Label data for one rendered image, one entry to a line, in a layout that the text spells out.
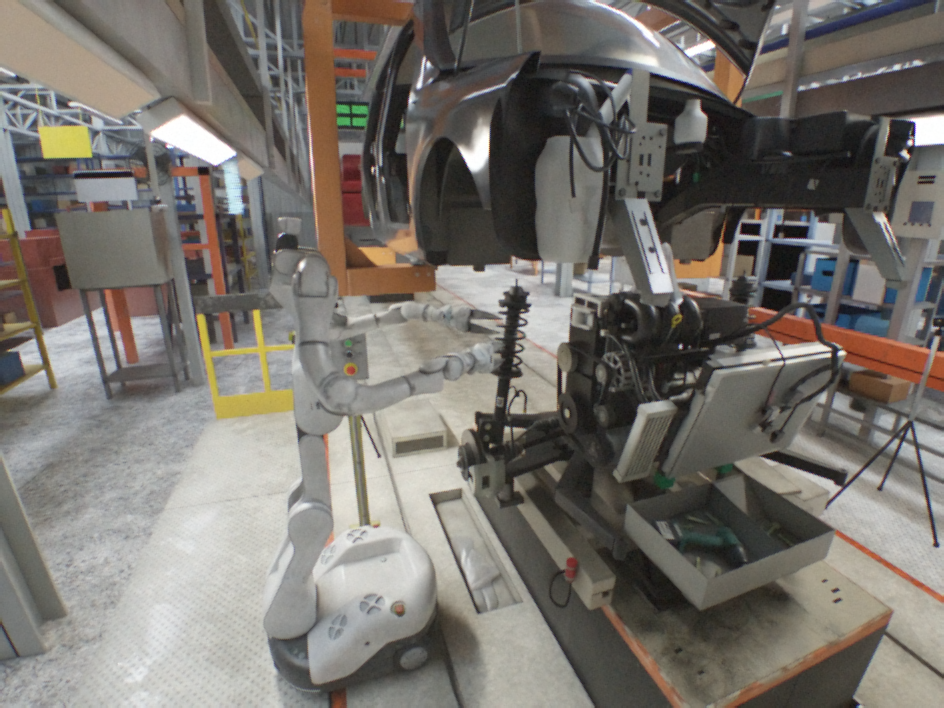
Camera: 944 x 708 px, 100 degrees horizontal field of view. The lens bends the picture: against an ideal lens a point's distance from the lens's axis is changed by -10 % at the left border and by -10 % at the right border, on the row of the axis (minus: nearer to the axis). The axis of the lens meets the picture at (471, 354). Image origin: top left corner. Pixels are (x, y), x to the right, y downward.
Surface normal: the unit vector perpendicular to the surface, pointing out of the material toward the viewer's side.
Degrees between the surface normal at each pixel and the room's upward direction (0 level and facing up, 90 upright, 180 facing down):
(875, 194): 90
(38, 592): 90
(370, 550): 74
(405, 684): 0
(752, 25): 114
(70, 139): 90
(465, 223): 90
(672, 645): 0
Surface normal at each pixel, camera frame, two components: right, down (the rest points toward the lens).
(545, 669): 0.00, -0.95
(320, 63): 0.32, 0.29
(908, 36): -0.95, 0.10
